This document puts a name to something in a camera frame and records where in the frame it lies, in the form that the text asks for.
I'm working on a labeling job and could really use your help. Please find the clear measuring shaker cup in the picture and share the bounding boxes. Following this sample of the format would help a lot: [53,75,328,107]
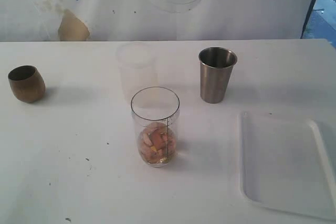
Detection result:
[130,87,180,167]

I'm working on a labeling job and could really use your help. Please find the stainless steel cup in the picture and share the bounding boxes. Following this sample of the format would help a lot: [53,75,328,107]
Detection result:
[198,47,237,104]

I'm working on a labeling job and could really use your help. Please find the brown wooden cup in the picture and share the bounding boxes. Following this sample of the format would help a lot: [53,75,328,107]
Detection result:
[8,65,46,103]

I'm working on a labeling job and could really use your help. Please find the frosted plastic cup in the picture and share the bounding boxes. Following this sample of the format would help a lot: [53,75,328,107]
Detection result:
[115,41,158,103]

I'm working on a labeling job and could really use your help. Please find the clear plastic tray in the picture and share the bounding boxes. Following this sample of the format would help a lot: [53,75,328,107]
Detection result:
[237,111,335,221]

